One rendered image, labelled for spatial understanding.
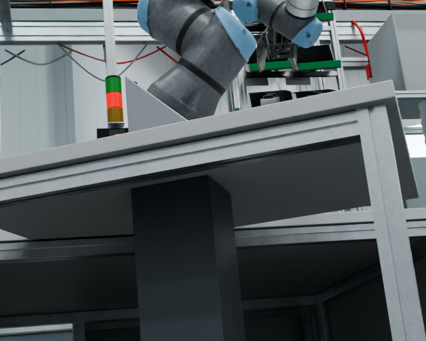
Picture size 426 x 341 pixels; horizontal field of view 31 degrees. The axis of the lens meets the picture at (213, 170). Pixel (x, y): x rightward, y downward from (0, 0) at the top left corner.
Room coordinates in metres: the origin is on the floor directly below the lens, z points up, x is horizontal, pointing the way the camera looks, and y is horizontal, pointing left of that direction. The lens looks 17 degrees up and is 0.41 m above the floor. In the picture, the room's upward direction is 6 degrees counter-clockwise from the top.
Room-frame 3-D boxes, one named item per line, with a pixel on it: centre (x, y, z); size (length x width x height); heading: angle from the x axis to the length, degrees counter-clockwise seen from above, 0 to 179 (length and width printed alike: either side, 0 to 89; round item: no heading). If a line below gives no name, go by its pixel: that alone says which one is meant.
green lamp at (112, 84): (2.23, 0.28, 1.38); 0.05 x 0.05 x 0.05
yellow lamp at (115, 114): (2.23, 0.28, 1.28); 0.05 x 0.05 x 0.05
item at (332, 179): (1.56, 0.05, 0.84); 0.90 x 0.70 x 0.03; 74
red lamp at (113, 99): (2.23, 0.28, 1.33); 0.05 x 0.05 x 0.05
